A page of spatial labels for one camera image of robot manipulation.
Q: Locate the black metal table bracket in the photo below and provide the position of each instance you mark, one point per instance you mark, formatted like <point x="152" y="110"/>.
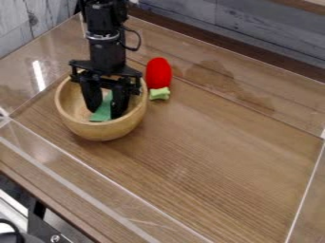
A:
<point x="41" y="229"/>

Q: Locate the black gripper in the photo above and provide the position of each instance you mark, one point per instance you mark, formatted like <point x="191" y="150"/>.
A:
<point x="105" y="70"/>

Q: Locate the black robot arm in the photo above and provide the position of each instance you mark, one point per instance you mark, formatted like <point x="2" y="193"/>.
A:
<point x="105" y="17"/>

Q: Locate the light wooden bowl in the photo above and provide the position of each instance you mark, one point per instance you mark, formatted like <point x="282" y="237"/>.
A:
<point x="76" y="115"/>

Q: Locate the clear acrylic enclosure panel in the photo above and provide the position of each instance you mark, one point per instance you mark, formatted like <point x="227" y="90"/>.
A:
<point x="109" y="213"/>

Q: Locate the green rectangular block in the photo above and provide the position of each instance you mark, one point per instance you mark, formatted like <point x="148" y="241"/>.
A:
<point x="104" y="113"/>

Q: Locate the red plush strawberry toy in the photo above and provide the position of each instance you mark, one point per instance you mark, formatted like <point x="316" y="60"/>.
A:
<point x="159" y="78"/>

